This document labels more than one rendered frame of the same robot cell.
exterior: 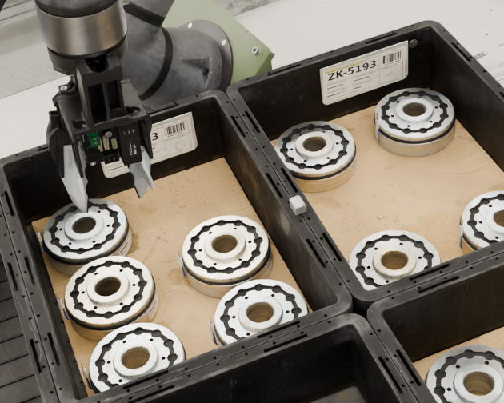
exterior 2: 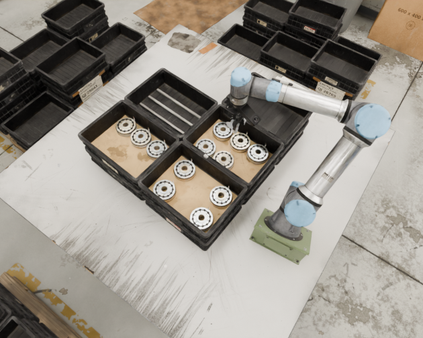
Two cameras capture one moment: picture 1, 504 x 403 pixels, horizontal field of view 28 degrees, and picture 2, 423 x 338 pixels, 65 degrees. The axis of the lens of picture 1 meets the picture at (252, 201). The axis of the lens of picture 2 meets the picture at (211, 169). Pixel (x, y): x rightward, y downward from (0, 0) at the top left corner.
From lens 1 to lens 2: 1.60 m
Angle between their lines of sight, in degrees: 71
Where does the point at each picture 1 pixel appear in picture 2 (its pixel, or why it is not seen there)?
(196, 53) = (277, 219)
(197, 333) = (218, 145)
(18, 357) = not seen: hidden behind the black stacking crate
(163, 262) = (237, 157)
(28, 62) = not seen: outside the picture
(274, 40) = (284, 288)
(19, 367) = not seen: hidden behind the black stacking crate
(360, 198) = (203, 192)
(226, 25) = (278, 236)
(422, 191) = (189, 200)
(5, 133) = (332, 208)
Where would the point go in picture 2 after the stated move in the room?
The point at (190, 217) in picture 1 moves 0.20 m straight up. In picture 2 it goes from (240, 171) to (245, 149)
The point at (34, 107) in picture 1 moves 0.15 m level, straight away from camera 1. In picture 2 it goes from (334, 222) to (361, 242)
